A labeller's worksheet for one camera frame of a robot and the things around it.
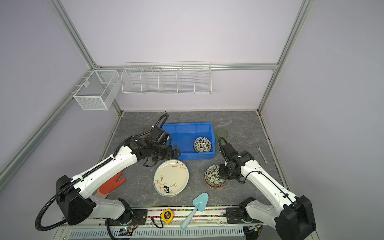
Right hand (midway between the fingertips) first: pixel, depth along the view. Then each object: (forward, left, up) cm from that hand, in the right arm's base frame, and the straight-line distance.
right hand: (225, 176), depth 79 cm
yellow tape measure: (-17, +29, -5) cm, 35 cm away
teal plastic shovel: (-11, +13, -7) cm, 18 cm away
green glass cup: (+29, -1, 0) cm, 29 cm away
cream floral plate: (+1, +30, -5) cm, 31 cm away
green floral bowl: (+22, +12, -4) cm, 26 cm away
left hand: (+6, +27, +10) cm, 29 cm away
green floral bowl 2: (+1, +6, -4) cm, 7 cm away
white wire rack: (+57, +35, +24) cm, 71 cm away
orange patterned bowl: (-5, +6, -2) cm, 8 cm away
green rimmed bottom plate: (-4, +30, -5) cm, 31 cm away
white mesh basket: (+49, +80, +20) cm, 96 cm away
